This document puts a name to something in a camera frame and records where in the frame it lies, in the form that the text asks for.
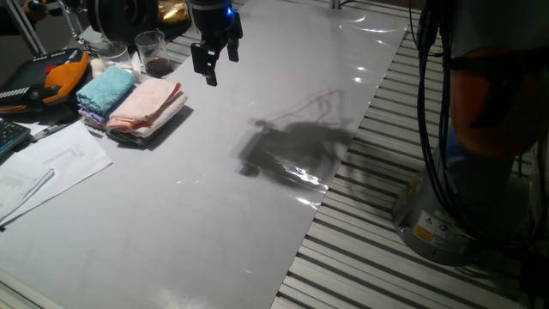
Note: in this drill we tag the dark grey cloth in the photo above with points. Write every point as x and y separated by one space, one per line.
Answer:
126 138

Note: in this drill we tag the mauve brown folded cloth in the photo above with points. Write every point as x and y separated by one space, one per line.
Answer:
95 124

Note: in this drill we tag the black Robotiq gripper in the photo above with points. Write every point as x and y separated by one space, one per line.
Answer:
210 21

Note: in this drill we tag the teal fluffy folded cloth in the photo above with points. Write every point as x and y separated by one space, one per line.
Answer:
105 88

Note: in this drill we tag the large white paper sheet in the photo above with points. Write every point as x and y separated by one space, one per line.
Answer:
68 159

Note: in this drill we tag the orange black teach pendant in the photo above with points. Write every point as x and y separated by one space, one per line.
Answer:
64 77

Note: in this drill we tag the black filament spool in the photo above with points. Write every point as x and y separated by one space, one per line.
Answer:
122 19

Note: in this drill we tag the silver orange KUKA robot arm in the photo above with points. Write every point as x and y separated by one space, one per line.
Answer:
472 193

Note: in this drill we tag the pink cream cloth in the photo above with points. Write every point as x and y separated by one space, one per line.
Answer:
146 107

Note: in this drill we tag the grey plastic table mat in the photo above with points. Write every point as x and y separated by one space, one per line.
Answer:
193 193

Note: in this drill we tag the aluminium frame post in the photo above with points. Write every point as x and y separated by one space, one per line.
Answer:
25 28
335 4

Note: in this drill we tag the empty glass beaker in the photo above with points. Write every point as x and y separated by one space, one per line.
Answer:
115 56

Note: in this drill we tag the small printed paper sheet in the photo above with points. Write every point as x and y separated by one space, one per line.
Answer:
21 189

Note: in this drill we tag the purple folded cloth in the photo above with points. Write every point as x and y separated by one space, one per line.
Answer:
91 115

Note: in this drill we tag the gold foil bag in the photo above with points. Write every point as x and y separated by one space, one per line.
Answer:
173 12

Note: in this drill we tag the glass beaker with brown liquid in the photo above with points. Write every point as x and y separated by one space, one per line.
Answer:
153 53

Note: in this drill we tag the white egg-shaped object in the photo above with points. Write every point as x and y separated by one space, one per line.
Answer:
98 68

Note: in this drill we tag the silver pen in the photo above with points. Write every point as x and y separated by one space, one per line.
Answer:
49 131

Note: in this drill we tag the person's bare hand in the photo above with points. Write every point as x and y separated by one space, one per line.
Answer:
35 8

